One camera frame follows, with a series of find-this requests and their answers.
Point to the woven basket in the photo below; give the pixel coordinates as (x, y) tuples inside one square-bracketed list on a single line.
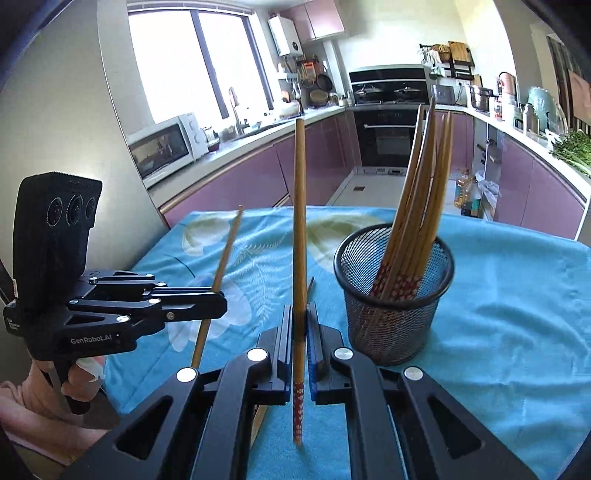
[(318, 98)]

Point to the clear plastic bag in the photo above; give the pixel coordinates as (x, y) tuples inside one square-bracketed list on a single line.
[(489, 194)]

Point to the blue floral tablecloth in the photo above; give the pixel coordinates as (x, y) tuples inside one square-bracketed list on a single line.
[(498, 323)]

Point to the white casserole pot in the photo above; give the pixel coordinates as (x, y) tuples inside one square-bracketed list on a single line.
[(286, 110)]

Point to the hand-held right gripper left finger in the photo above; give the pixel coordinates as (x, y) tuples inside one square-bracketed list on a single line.
[(281, 350)]

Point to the white microwave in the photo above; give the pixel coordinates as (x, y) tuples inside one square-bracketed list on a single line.
[(161, 145)]

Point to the black wall rack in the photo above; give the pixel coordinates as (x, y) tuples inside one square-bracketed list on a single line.
[(457, 73)]

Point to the long pink base cabinet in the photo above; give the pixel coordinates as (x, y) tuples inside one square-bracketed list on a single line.
[(240, 180)]

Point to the grey thermos bottle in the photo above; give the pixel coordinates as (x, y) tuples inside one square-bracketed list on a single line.
[(531, 120)]

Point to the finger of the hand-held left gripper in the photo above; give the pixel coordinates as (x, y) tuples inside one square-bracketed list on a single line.
[(198, 307), (120, 278)]

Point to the teal round appliance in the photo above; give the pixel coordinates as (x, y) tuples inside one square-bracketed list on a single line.
[(547, 108)]

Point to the stainless steel stockpot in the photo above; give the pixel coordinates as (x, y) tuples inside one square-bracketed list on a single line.
[(481, 98)]

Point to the white water heater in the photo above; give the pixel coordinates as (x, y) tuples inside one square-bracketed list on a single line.
[(286, 34)]

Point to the wooden cutting board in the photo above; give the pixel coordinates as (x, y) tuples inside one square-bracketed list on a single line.
[(461, 54)]

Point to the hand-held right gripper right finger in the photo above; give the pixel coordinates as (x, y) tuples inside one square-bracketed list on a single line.
[(318, 355)]

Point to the red-patterned bamboo chopstick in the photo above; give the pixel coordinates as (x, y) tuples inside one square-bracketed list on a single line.
[(299, 230), (226, 258), (261, 424)]

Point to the bunch of bamboo chopsticks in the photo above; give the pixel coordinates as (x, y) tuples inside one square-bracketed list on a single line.
[(415, 207)]

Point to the large kitchen window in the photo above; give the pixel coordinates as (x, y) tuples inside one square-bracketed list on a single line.
[(175, 60)]

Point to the person's left hand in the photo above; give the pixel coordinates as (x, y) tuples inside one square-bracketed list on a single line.
[(85, 385)]

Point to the pink wall cabinet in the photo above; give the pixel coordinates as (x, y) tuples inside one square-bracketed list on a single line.
[(318, 18)]

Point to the narrow pink base cabinet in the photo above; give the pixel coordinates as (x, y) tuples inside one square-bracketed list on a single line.
[(462, 138)]

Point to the pink electric kettle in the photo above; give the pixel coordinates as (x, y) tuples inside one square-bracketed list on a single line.
[(508, 83)]

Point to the metal sink faucet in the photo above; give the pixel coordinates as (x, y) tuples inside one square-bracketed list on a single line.
[(235, 110)]

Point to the pink base cabinet white-topped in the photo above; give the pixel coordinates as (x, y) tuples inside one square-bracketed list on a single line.
[(540, 194)]

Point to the black mesh holder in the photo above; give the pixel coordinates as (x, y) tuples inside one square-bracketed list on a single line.
[(392, 337)]

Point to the silver box appliance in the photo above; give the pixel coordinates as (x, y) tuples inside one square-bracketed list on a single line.
[(445, 94)]

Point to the black range hood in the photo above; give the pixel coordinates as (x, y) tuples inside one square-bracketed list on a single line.
[(388, 76)]

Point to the hanging black pan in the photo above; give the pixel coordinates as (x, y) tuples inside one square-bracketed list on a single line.
[(324, 82)]

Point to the yellow oil bottle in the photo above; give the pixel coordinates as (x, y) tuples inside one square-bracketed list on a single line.
[(461, 189)]

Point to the black built-in oven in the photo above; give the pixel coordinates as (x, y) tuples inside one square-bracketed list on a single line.
[(383, 138)]

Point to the lidded black pot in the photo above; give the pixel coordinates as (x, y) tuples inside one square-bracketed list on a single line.
[(407, 91), (368, 91)]

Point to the green leafy vegetables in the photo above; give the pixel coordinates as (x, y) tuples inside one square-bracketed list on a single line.
[(575, 152)]

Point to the dark slatted partition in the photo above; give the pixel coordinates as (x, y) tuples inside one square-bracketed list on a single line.
[(558, 60)]

